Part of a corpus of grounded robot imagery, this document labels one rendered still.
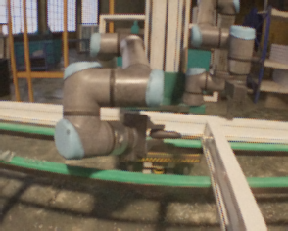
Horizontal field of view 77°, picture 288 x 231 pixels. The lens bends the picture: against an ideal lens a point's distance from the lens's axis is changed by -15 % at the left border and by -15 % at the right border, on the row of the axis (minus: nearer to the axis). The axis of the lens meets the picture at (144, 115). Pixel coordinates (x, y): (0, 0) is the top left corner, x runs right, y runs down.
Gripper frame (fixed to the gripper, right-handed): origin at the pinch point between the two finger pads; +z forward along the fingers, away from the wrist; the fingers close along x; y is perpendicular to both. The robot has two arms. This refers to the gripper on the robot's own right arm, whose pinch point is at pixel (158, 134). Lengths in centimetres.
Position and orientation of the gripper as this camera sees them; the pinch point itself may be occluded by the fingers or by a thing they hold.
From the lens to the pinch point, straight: 69.4
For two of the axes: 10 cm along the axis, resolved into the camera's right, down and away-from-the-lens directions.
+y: 7.4, 0.8, -6.7
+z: 6.7, 0.2, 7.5
